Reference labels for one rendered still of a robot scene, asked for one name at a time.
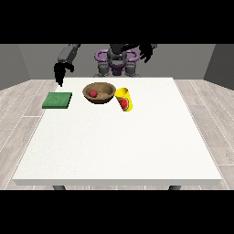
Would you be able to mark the brown wooden bowl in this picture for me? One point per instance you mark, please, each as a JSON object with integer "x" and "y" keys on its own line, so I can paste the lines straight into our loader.
{"x": 103, "y": 96}

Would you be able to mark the grey robot trunk purple rings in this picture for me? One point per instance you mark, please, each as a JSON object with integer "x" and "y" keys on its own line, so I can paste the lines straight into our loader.
{"x": 115, "y": 65}

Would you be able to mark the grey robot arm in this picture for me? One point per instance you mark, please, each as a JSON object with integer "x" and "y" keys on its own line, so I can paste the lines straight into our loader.
{"x": 153, "y": 45}
{"x": 67, "y": 54}

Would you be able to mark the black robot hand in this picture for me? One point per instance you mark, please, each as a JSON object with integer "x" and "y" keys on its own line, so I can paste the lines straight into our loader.
{"x": 143, "y": 51}
{"x": 60, "y": 72}

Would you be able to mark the green square pad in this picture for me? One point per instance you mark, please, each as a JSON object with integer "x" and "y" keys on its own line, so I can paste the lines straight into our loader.
{"x": 57, "y": 100}

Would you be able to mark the small red ball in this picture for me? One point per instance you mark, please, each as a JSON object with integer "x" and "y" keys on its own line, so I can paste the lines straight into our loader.
{"x": 93, "y": 93}

